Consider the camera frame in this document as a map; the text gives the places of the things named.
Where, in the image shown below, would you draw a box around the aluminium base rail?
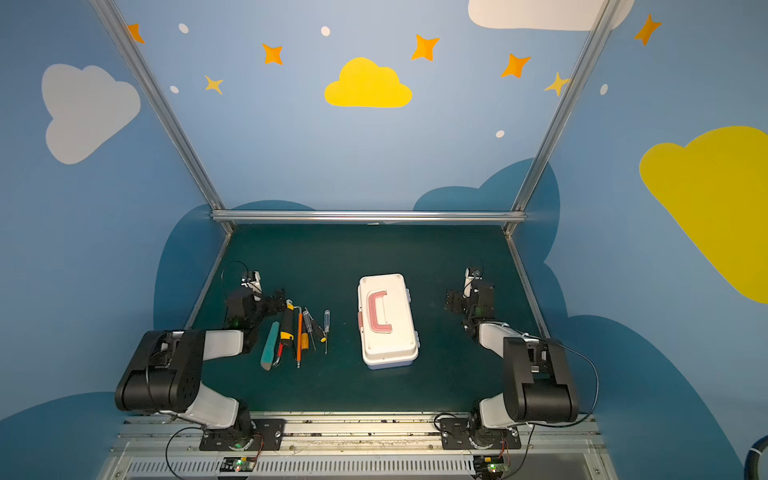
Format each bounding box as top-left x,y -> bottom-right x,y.
98,412 -> 617,479

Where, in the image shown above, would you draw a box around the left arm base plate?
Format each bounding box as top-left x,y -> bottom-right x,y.
199,418 -> 286,452

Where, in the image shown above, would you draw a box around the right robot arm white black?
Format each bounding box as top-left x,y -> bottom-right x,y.
445,277 -> 580,430

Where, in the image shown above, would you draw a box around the white purple tool box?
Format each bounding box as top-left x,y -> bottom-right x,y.
357,273 -> 420,370

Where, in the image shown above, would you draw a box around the aluminium frame post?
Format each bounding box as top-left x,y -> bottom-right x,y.
90,0 -> 225,213
503,0 -> 622,240

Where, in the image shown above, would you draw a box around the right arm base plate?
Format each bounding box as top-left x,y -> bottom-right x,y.
433,415 -> 522,451

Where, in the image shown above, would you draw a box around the left aluminium frame post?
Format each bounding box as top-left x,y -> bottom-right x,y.
90,0 -> 225,213

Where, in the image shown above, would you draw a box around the teal utility knife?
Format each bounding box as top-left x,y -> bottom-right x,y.
260,321 -> 280,371

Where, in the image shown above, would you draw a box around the black yellow handle tool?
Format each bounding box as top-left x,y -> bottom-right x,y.
280,299 -> 294,345

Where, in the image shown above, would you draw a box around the red handle pliers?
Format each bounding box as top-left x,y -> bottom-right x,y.
272,340 -> 283,368

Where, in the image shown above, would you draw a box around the right controller board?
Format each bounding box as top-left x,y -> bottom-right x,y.
472,456 -> 510,480

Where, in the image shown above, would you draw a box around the aluminium frame crossbar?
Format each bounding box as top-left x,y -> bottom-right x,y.
211,210 -> 526,224

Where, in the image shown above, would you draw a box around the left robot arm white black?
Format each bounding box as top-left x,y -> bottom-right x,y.
115,286 -> 287,436

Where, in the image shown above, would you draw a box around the right aluminium frame post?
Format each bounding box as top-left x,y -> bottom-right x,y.
503,0 -> 622,240

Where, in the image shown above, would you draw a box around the black yellow screwdriver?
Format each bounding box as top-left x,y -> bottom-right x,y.
303,308 -> 326,343

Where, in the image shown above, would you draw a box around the controller board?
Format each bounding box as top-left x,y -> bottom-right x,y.
219,457 -> 257,473
472,456 -> 510,480

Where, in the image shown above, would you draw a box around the left controller board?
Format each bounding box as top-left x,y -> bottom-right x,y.
219,457 -> 257,473

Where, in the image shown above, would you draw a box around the orange pencil tool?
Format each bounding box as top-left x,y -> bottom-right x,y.
294,306 -> 303,369

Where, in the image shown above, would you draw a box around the amber handle screwdriver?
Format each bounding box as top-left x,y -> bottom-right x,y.
301,309 -> 311,350

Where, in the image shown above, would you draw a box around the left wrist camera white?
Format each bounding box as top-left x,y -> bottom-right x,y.
241,271 -> 263,297

